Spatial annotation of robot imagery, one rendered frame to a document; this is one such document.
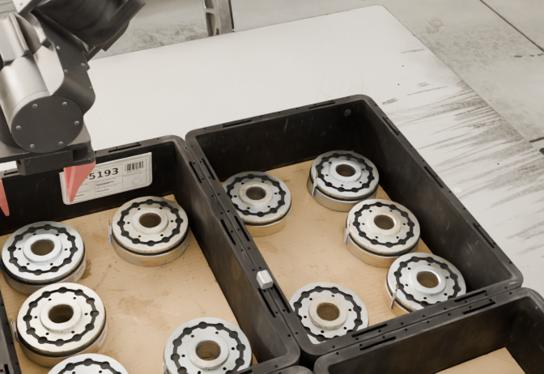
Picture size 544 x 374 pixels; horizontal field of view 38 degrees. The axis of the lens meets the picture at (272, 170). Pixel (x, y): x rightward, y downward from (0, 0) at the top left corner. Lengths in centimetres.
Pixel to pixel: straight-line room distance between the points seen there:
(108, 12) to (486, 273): 59
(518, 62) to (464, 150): 168
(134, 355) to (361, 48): 98
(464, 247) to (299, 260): 22
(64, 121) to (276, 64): 105
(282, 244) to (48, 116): 53
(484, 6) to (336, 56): 185
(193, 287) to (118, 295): 9
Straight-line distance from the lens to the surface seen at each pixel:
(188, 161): 106
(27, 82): 64
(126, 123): 149
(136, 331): 100
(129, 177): 111
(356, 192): 115
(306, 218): 113
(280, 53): 169
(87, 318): 97
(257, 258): 94
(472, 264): 106
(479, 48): 320
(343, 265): 108
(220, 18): 188
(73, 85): 63
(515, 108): 293
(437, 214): 109
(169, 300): 102
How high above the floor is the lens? 163
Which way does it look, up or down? 42 degrees down
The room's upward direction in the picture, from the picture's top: 6 degrees clockwise
